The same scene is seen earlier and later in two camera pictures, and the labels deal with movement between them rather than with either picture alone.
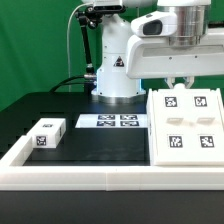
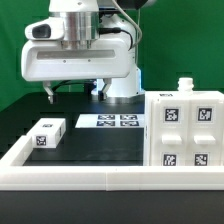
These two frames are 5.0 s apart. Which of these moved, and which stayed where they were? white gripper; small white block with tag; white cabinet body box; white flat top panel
Moved: white gripper
Stayed: white cabinet body box; white flat top panel; small white block with tag
